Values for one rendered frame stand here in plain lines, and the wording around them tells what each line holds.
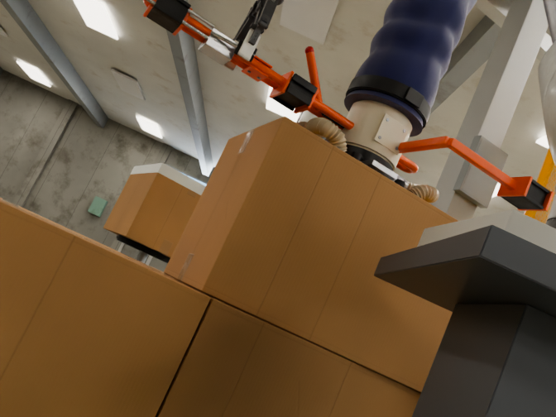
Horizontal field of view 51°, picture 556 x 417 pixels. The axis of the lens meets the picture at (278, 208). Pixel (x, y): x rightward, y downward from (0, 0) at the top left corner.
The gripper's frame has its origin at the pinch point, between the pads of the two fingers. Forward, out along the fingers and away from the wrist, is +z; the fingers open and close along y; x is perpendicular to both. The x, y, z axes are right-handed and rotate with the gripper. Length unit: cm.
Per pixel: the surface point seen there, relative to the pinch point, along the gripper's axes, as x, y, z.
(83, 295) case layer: 10, -20, 62
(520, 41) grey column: -147, 96, -128
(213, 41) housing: 6.8, -1.7, 1.3
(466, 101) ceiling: -374, 446, -291
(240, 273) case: -16, -18, 46
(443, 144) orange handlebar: -45, -24, 1
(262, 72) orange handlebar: -6.6, -1.2, 0.9
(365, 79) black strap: -31.0, -2.4, -11.8
